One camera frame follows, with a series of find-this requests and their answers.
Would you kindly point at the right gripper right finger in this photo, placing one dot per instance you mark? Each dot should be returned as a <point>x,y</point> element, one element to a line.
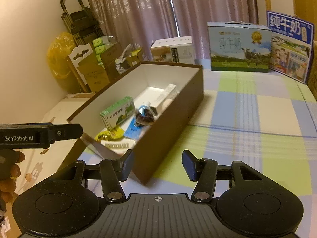
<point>204,173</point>

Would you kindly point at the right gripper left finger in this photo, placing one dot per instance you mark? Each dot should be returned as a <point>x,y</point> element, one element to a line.
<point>112,173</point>

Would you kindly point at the white plastic clip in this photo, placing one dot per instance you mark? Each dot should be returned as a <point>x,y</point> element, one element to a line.
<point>116,145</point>

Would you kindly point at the yellow snack packet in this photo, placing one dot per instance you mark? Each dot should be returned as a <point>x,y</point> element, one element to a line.
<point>116,134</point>

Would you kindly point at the blue white cream tube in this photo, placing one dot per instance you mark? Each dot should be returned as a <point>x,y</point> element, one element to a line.
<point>134,131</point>

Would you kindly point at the green white medicine box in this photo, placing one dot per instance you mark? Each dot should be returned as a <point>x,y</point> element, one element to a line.
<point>117,113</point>

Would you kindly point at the dark velvet scrunchie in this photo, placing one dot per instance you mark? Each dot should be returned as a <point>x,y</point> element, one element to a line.
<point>144,116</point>

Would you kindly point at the long white ointment box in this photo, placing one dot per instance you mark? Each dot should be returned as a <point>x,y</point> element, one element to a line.
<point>160,103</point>

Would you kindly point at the person's left hand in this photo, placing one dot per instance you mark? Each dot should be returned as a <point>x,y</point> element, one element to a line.
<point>11,175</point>

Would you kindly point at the brown cardboard box white inside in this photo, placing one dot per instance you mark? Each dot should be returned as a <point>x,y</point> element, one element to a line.
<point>144,82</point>

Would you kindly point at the checked blue green bedsheet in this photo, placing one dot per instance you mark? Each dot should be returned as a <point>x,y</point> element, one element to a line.
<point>266,120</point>

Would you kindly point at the brown cardboard carton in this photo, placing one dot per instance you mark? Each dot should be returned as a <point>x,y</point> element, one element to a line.
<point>91,75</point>

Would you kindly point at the yellow plastic bag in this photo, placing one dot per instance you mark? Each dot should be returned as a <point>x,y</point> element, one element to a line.
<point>57,55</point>

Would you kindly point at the stacked green tissue packs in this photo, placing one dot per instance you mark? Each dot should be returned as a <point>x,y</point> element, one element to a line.
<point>102,44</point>

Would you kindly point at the white product box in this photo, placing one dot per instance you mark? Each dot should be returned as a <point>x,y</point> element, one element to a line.
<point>175,50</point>

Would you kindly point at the black folding hand cart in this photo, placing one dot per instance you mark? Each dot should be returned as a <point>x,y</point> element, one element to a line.
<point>81,24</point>

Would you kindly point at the green cow milk carton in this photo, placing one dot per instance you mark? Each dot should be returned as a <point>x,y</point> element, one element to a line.
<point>239,46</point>

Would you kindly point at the blue cartoon milk carton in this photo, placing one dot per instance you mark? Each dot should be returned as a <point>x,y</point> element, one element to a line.
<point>291,45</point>

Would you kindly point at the mauve curtain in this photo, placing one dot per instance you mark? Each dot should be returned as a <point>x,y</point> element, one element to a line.
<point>141,22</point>

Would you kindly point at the wooden wardrobe handles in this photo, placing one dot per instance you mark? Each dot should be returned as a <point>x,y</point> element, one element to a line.
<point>268,5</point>

